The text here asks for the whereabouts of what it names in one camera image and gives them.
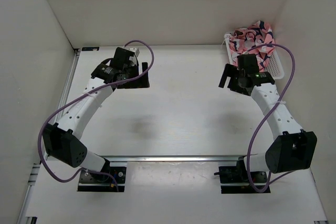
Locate pink patterned shorts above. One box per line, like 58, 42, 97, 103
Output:
228, 20, 275, 72

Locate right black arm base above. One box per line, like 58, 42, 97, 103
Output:
214, 161, 268, 194

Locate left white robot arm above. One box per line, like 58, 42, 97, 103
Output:
41, 47, 152, 182

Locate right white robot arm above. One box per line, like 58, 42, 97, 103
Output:
219, 54, 317, 182

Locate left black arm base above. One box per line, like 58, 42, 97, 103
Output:
77, 165, 127, 193

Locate white perforated plastic basket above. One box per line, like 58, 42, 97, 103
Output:
221, 31, 285, 80

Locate aluminium rail across table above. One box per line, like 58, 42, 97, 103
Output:
106, 155, 239, 162

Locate left aluminium frame rail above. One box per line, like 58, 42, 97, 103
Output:
16, 48, 81, 223

